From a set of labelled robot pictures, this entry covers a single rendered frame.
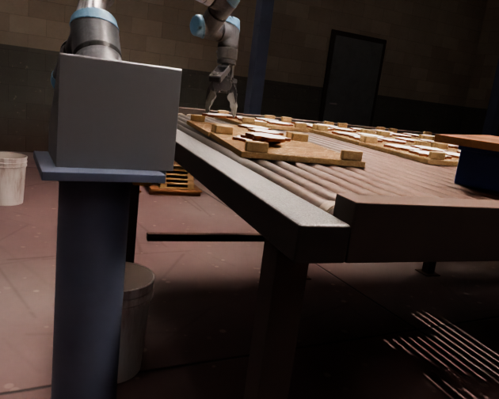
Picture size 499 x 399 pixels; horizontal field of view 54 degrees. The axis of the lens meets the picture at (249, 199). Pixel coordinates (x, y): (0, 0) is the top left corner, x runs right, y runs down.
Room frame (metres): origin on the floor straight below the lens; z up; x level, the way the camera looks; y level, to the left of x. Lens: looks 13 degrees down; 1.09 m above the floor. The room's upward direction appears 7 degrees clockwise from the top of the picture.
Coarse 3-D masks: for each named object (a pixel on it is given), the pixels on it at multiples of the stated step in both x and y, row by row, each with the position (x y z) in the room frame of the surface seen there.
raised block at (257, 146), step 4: (248, 140) 1.25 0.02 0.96; (248, 144) 1.24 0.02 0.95; (252, 144) 1.24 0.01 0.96; (256, 144) 1.24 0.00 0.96; (260, 144) 1.25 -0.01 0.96; (264, 144) 1.25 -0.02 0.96; (268, 144) 1.25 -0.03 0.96; (248, 148) 1.24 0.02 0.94; (252, 148) 1.24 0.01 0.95; (256, 148) 1.24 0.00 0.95; (260, 148) 1.25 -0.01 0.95; (264, 148) 1.25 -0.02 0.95; (268, 148) 1.25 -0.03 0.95; (260, 152) 1.25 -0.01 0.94; (264, 152) 1.25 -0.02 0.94
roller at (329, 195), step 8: (192, 128) 1.89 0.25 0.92; (256, 160) 1.25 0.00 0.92; (264, 160) 1.23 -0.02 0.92; (272, 168) 1.15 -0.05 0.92; (280, 168) 1.14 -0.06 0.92; (288, 176) 1.06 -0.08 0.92; (296, 176) 1.05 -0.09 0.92; (304, 184) 0.99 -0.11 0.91; (312, 184) 0.97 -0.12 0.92; (320, 192) 0.92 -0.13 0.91; (328, 192) 0.91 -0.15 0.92
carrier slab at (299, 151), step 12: (228, 144) 1.37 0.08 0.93; (240, 144) 1.38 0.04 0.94; (276, 144) 1.50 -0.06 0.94; (288, 144) 1.55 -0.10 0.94; (300, 144) 1.59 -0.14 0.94; (312, 144) 1.64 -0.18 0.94; (240, 156) 1.23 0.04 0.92; (252, 156) 1.24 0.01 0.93; (264, 156) 1.25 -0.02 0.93; (276, 156) 1.26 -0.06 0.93; (288, 156) 1.27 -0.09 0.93; (300, 156) 1.28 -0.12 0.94; (312, 156) 1.31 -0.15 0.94; (324, 156) 1.34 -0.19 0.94; (336, 156) 1.38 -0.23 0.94
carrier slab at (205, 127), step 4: (188, 120) 2.00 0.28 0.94; (188, 124) 1.99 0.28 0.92; (192, 124) 1.89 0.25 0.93; (196, 124) 1.86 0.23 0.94; (200, 124) 1.88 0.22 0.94; (204, 124) 1.90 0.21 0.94; (208, 124) 1.93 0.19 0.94; (224, 124) 2.03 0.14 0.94; (228, 124) 2.05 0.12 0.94; (196, 128) 1.81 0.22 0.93; (200, 128) 1.75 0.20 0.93; (204, 128) 1.74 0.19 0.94; (208, 128) 1.76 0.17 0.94; (236, 128) 1.90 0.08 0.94; (240, 128) 1.93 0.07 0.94; (244, 128) 1.95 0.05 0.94; (204, 132) 1.68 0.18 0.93; (208, 132) 1.63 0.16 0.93; (212, 132) 1.63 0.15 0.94; (236, 132) 1.73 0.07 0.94; (240, 132) 1.75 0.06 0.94; (244, 132) 1.77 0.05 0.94; (208, 136) 1.63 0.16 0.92; (284, 136) 1.82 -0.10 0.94
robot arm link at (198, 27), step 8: (200, 16) 1.81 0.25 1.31; (208, 16) 1.79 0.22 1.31; (192, 24) 1.82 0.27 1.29; (200, 24) 1.79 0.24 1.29; (208, 24) 1.80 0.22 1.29; (216, 24) 1.80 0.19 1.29; (224, 24) 1.86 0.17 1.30; (192, 32) 1.82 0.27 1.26; (200, 32) 1.80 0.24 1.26; (208, 32) 1.82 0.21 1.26; (216, 32) 1.84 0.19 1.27; (224, 32) 1.86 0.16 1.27; (216, 40) 1.87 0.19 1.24
